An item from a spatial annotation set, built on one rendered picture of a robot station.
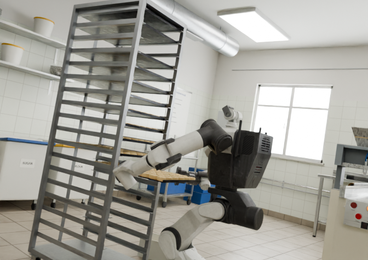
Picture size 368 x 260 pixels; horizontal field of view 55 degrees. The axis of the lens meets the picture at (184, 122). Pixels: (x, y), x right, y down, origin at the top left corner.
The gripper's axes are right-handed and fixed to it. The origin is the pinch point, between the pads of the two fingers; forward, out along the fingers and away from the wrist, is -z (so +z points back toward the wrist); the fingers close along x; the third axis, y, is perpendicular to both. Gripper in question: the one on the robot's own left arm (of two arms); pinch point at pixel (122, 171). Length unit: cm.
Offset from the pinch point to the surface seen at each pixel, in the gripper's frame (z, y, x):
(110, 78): -21, 17, 53
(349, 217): 32, -122, -2
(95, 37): -36, 32, 79
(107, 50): -27, 22, 71
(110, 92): -19, 15, 44
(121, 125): -6.0, 5.1, 25.0
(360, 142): -31, -170, 44
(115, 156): -5.6, 5.6, 6.6
